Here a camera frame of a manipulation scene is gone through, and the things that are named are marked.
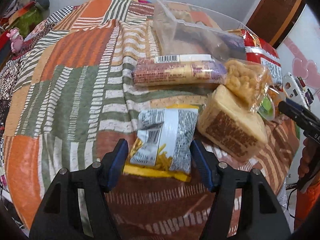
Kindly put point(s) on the wooden door frame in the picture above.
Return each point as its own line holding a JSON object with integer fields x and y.
{"x": 272, "y": 20}

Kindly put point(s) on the yellow fries snack bag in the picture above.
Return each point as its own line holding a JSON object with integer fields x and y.
{"x": 161, "y": 148}

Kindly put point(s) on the green snack packet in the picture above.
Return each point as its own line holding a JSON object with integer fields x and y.
{"x": 267, "y": 109}

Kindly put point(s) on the patchwork orange bed blanket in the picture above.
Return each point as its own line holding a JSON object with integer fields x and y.
{"x": 75, "y": 98}

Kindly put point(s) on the white suitcase with stickers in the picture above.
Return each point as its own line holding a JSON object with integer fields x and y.
{"x": 297, "y": 91}

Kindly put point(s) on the clear bag fried snacks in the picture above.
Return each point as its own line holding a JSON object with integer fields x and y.
{"x": 249, "y": 81}

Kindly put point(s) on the green patterned bag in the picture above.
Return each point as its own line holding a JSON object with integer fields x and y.
{"x": 28, "y": 21}

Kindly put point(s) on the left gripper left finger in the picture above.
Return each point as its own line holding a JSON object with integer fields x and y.
{"x": 58, "y": 215}

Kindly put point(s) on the pink plush toy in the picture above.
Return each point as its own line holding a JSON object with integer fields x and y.
{"x": 16, "y": 40}

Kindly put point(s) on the person right hand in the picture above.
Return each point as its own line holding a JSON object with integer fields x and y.
{"x": 308, "y": 152}

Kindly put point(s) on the long purple biscuit pack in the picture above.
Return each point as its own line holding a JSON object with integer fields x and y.
{"x": 178, "y": 70}

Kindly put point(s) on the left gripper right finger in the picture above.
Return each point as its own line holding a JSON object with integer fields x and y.
{"x": 261, "y": 215}

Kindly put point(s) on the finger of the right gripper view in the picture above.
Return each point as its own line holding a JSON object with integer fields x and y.
{"x": 303, "y": 118}

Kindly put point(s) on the clear plastic storage bin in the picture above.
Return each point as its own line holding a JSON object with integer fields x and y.
{"x": 183, "y": 28}

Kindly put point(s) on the beige wrapped cake block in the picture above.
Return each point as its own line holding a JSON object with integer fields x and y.
{"x": 226, "y": 122}

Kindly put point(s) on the red snack bag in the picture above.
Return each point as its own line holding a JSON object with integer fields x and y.
{"x": 259, "y": 51}

